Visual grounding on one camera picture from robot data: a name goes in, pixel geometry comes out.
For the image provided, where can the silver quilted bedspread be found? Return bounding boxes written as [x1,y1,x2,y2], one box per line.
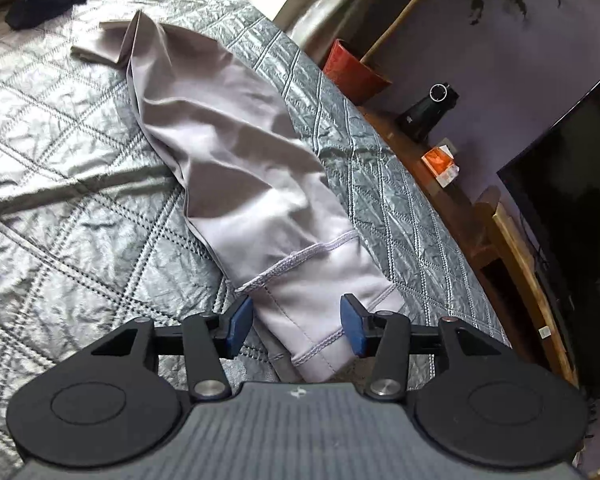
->
[0,0,512,480]

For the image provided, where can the wooden television stand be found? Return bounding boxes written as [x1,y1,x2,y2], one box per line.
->
[472,185,581,386]

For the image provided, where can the red plant pot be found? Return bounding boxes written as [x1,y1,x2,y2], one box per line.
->
[322,38,392,106]

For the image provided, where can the black cylindrical speaker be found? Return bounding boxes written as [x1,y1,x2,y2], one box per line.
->
[399,82,459,142]

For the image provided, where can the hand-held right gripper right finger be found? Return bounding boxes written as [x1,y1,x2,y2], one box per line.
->
[340,294,501,402]

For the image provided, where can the silver grey curtain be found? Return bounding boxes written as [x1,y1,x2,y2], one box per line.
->
[275,0,431,66]

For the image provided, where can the light purple pants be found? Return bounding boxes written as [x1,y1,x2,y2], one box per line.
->
[71,10,398,381]

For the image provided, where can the dark wooden low cabinet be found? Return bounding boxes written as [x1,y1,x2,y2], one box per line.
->
[357,105,486,271]

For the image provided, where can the orange tissue packet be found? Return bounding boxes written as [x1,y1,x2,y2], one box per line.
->
[421,146,462,186]

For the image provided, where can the black television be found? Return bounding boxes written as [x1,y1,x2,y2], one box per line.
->
[496,62,600,401]

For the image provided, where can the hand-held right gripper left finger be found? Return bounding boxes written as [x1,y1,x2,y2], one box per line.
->
[87,294,255,402]

